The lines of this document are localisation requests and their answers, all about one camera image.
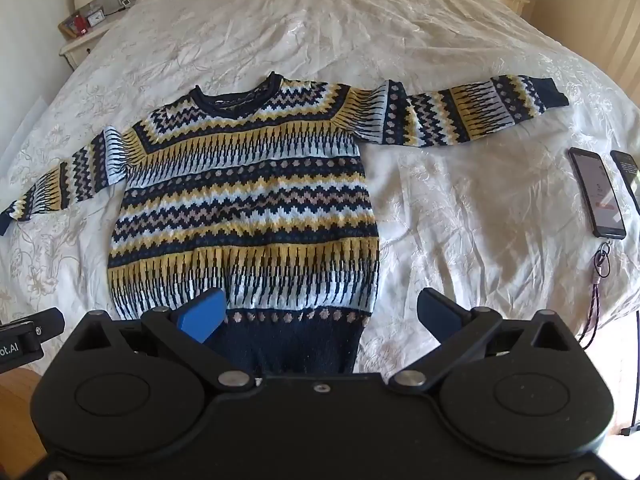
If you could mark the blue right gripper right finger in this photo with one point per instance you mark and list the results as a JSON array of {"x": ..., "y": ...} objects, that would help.
[{"x": 441, "y": 316}]

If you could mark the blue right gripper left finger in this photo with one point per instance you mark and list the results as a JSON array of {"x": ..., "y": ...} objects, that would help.
[{"x": 201, "y": 316}]

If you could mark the patterned knit sweater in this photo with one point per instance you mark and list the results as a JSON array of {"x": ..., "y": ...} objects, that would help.
[{"x": 262, "y": 195}]

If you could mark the cream embroidered bedspread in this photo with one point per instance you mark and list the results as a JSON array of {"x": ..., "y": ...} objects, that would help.
[{"x": 498, "y": 222}]

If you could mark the black smartphone lit screen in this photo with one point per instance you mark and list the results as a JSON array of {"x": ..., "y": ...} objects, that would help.
[{"x": 604, "y": 210}]

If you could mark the white bedside table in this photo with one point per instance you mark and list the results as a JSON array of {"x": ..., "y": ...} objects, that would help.
[{"x": 76, "y": 50}]

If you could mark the red box on nightstand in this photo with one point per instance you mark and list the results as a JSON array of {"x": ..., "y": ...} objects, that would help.
[{"x": 77, "y": 25}]

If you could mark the small alarm clock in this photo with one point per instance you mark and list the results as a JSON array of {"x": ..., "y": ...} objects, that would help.
[{"x": 96, "y": 17}]

